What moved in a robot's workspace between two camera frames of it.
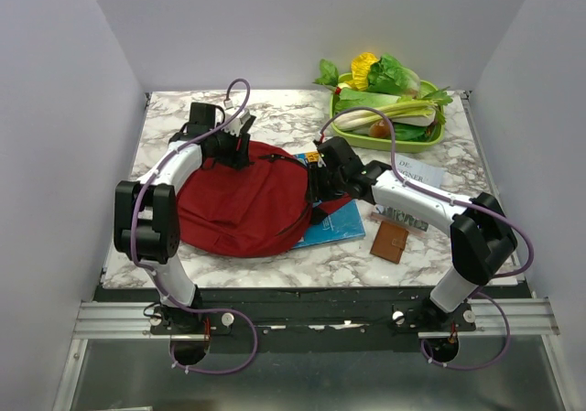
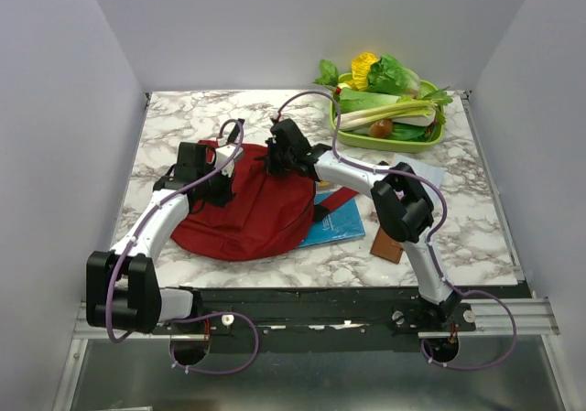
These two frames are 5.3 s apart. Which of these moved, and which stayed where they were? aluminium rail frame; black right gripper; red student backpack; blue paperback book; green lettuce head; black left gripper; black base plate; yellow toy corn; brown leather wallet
Moved: red student backpack; black left gripper; black right gripper
Stayed: black base plate; aluminium rail frame; brown leather wallet; green lettuce head; blue paperback book; yellow toy corn
